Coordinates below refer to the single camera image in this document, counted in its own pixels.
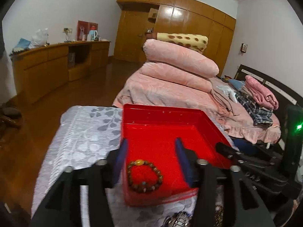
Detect brown bead bracelet amber stone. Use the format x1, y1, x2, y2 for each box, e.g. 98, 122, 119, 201
126, 159, 164, 193

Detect silver metal wristwatch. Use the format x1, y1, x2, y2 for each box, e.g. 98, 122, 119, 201
162, 211, 192, 227

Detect pink bed sheet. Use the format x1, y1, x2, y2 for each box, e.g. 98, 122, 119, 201
113, 71, 281, 144

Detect plaid folded clothes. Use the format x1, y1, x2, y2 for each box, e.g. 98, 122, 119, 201
235, 92, 273, 127

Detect black bed headboard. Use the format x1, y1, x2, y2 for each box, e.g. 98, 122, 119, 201
235, 65, 302, 132

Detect grey floral table cloth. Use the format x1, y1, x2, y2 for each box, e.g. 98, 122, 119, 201
30, 105, 237, 227

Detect beige folded garment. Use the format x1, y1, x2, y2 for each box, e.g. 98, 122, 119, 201
209, 77, 240, 116

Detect pink folded towel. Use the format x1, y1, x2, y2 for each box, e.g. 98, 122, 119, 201
245, 75, 279, 111

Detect red plastic tray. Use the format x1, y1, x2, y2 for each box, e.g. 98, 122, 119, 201
121, 104, 232, 207

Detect wooden sideboard desk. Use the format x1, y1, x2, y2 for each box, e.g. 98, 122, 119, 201
11, 40, 110, 104

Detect yellow brown spotted blanket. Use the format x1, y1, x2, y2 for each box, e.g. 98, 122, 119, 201
146, 32, 209, 54

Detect lower pink folded quilt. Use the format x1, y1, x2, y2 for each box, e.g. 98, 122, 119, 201
139, 62, 212, 93

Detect pink folded quilt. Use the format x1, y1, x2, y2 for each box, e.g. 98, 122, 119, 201
139, 62, 212, 93
143, 39, 219, 79

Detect upper pink folded quilt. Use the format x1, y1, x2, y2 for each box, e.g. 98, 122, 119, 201
143, 39, 219, 79

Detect white plastic bag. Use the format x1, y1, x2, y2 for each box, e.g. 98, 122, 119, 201
29, 28, 48, 49

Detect white electric kettle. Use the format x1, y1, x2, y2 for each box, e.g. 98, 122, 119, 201
87, 30, 98, 42

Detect red picture frames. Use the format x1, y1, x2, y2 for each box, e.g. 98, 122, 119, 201
76, 21, 98, 40

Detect wooden wardrobe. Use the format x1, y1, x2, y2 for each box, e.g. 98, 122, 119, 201
113, 0, 236, 72

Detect wall telephone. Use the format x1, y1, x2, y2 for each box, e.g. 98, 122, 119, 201
240, 43, 248, 53

